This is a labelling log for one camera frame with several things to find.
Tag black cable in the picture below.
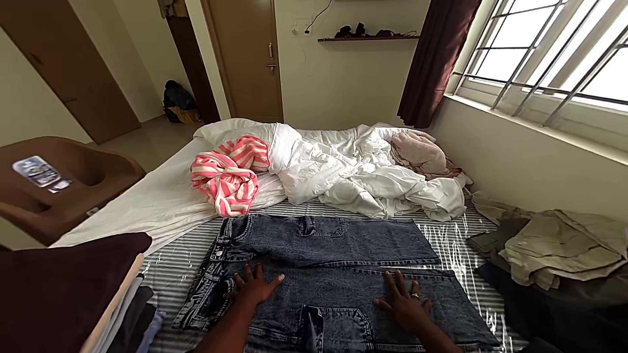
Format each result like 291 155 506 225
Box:
304 0 333 34

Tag dark red curtain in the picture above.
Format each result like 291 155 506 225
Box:
397 0 483 129

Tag wall shelf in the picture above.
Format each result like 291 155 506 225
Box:
317 22 421 43

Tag pale pink towel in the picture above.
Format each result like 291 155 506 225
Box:
390 130 463 180

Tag person's left forearm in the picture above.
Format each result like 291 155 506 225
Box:
189 294 262 353

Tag pink white striped blanket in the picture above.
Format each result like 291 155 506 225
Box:
190 136 271 218

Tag white sheet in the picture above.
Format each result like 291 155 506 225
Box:
49 119 288 258

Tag stack of folded clothes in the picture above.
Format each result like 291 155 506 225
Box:
0 232 166 353

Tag brown door with bolt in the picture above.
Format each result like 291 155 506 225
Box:
201 0 284 124

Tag window with metal bars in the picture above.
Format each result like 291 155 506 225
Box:
444 0 628 165

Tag brown wooden door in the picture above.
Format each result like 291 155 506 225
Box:
0 0 141 146

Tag person's right hand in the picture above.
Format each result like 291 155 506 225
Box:
373 270 433 335

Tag person's left hand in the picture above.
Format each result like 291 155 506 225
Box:
224 263 286 306

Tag grey striped bedsheet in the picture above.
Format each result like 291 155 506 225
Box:
138 193 531 353

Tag person's right forearm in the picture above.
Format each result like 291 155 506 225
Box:
411 320 464 353

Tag pile of crumpled clothes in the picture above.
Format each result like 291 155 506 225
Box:
465 191 628 353

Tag dark bag and yellow cloth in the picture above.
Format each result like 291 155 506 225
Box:
163 80 203 125

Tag brown plastic chair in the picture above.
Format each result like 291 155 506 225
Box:
0 136 147 247

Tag crumpled white blanket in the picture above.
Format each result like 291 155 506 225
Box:
269 123 473 222

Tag blue white packet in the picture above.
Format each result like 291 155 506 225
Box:
12 155 73 194

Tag dark blue denim jeans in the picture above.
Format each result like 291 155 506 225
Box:
172 214 501 353

